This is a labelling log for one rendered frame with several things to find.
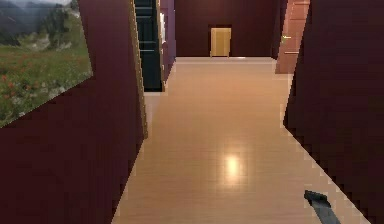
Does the black shelf unit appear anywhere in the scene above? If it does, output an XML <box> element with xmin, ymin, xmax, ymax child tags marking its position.
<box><xmin>134</xmin><ymin>0</ymin><xmax>165</xmax><ymax>93</ymax></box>

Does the framed landscape picture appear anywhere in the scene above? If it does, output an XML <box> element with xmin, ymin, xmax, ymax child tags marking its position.
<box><xmin>0</xmin><ymin>0</ymin><xmax>94</xmax><ymax>129</ymax></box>

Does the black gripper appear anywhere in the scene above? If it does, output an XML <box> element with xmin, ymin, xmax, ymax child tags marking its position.
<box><xmin>303</xmin><ymin>189</ymin><xmax>342</xmax><ymax>224</ymax></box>

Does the brown room door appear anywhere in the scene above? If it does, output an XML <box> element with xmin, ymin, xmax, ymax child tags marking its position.
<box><xmin>274</xmin><ymin>0</ymin><xmax>311</xmax><ymax>75</ymax></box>

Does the tan wooden room door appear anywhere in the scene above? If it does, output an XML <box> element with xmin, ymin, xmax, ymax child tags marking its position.
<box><xmin>128</xmin><ymin>0</ymin><xmax>150</xmax><ymax>140</ymax></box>

